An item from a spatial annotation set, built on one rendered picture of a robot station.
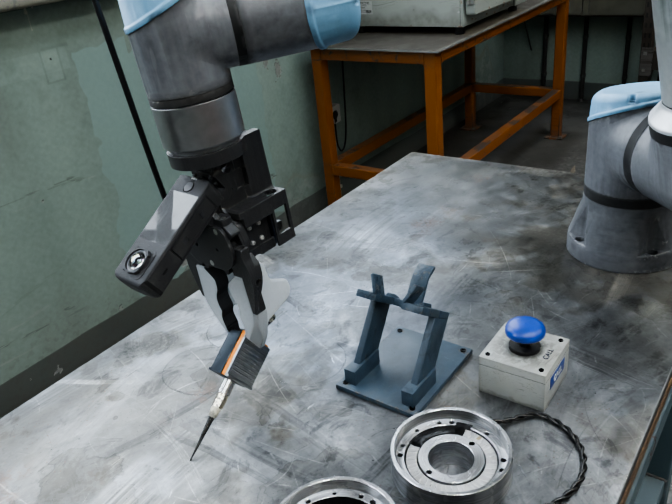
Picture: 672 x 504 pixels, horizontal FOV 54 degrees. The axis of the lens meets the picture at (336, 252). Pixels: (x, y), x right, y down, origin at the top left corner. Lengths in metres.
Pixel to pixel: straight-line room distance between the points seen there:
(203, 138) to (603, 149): 0.53
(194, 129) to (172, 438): 0.32
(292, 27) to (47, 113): 1.61
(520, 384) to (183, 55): 0.44
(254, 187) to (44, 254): 1.59
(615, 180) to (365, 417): 0.45
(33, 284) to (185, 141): 1.64
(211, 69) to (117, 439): 0.39
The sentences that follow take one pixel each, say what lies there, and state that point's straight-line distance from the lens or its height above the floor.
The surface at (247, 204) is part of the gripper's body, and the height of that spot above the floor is 1.03.
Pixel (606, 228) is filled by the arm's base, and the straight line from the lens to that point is 0.94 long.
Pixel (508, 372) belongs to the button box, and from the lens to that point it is 0.70.
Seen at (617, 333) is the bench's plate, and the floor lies 0.80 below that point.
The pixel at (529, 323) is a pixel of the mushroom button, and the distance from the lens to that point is 0.70.
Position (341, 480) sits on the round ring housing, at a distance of 0.59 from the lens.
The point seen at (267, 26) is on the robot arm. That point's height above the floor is 1.19.
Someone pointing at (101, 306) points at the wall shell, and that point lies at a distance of 2.35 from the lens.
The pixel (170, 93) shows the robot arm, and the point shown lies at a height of 1.14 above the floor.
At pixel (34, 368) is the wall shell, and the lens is 2.28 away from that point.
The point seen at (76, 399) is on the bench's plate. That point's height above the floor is 0.80.
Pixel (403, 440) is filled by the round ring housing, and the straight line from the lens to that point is 0.63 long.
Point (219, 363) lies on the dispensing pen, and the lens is 0.69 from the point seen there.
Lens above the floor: 1.27
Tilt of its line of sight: 27 degrees down
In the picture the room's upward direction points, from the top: 6 degrees counter-clockwise
